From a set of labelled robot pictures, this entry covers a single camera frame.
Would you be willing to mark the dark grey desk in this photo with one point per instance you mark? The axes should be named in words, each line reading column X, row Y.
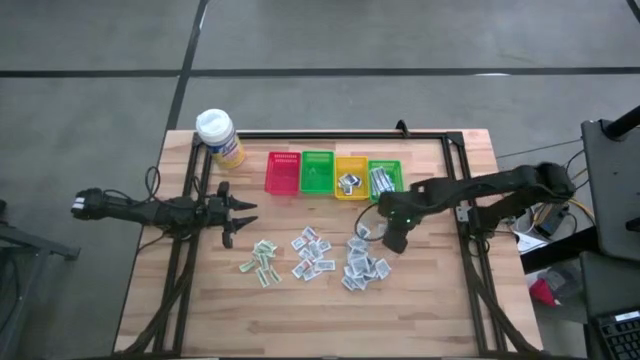
column 600, row 285

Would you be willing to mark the red plastic basket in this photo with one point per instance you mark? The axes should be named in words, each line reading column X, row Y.
column 282, row 172

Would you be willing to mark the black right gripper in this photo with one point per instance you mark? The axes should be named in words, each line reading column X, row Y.
column 396, row 240

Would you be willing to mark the silver mounting plate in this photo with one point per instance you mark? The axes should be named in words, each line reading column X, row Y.
column 462, row 213

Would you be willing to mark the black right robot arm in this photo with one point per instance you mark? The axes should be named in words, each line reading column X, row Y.
column 475, row 187

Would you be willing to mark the black tripod stand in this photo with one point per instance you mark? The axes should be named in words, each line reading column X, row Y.
column 30, row 245

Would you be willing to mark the black keyboard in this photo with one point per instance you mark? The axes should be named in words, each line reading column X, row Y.
column 620, row 332

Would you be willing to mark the yellow plastic basket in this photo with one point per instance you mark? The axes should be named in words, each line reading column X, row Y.
column 351, row 162

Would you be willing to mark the grey side table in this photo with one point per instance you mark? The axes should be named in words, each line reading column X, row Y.
column 612, row 190

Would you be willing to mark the black aluminium rig frame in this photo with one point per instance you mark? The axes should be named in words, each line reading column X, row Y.
column 325, row 135

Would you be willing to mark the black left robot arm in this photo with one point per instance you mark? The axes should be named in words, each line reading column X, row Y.
column 150, row 212

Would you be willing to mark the thick black post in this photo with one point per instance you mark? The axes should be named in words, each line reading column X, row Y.
column 622, row 122

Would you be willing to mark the white paper sheet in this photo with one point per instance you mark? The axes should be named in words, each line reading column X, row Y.
column 526, row 243

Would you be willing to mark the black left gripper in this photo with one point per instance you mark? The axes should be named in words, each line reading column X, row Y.
column 220, row 215

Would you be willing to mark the Lysol wipes canister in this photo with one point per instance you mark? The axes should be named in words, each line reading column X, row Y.
column 220, row 137

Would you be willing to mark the black power brick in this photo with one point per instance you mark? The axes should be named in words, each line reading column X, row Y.
column 550, row 222

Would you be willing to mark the red floor object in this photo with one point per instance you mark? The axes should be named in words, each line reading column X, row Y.
column 544, row 292

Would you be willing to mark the green plastic basket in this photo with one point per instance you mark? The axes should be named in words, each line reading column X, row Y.
column 317, row 172
column 398, row 170

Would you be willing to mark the blue striped bandage packet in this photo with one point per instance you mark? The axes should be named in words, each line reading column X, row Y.
column 376, row 180
column 384, row 179
column 391, row 184

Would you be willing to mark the white sachet red blue print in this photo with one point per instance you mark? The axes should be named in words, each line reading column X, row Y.
column 324, row 265
column 300, row 270
column 298, row 243
column 311, row 273
column 312, row 251
column 324, row 245
column 309, row 233

